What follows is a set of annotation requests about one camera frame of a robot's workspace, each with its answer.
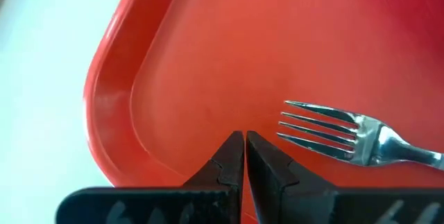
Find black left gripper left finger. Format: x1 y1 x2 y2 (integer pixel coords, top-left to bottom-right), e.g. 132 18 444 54
56 130 245 224

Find red plastic tray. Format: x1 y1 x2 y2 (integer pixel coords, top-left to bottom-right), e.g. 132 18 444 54
83 0 444 224

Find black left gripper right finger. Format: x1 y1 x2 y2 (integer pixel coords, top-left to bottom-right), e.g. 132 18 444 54
246 130 444 224

